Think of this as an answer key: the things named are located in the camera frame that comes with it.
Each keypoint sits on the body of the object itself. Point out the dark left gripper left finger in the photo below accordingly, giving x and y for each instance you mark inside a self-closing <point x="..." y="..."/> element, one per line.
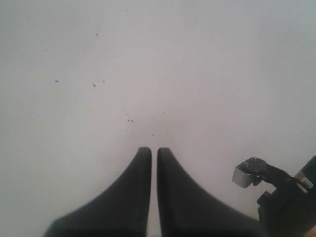
<point x="122" y="210"/>

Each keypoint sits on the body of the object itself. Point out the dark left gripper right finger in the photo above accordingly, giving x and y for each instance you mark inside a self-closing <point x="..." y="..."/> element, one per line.
<point x="187" y="210"/>

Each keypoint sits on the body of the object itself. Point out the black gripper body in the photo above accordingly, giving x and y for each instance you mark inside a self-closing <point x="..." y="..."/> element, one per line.
<point x="290" y="210"/>

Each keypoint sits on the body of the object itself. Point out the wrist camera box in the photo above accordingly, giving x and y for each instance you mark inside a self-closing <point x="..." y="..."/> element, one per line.
<point x="249" y="172"/>

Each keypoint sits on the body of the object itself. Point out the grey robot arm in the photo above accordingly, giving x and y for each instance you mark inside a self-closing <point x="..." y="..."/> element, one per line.
<point x="187" y="210"/>

